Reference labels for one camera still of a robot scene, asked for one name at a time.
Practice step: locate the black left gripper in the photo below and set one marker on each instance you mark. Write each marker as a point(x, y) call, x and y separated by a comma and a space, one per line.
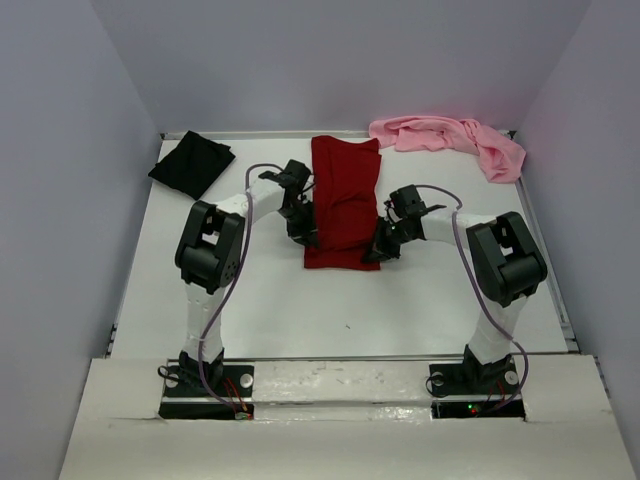
point(306, 234)

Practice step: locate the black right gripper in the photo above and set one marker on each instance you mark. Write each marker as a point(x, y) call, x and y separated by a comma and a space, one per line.
point(381, 250)

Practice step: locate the red t shirt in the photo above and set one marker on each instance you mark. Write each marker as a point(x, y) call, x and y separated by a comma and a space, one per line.
point(345, 204)

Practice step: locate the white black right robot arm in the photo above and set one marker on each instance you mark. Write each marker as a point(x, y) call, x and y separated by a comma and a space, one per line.
point(505, 268)

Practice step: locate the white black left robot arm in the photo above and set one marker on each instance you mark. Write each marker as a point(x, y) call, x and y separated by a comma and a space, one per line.
point(212, 251)

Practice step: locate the black folded t shirt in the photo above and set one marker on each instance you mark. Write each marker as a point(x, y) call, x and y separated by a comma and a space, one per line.
point(193, 166)

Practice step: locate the pink t shirt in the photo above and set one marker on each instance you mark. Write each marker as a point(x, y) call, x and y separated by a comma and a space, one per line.
point(499, 158)

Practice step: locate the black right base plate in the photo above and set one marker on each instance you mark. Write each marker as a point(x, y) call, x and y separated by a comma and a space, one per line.
point(454, 397)

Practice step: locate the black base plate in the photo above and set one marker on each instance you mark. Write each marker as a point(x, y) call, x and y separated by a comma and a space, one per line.
point(454, 397)
point(185, 398)

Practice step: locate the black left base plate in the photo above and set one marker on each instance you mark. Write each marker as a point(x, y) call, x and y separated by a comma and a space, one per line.
point(185, 398)

